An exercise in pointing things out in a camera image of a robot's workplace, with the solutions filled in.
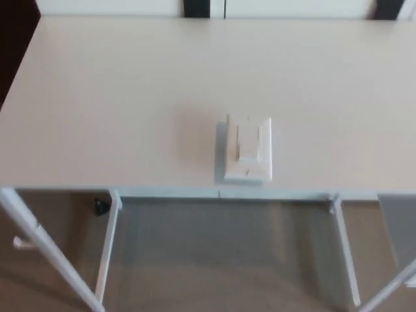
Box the white rocker light switch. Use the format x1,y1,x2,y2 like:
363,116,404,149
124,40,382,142
224,113,274,187

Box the white leg peg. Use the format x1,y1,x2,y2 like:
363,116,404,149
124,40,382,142
12,236,34,251

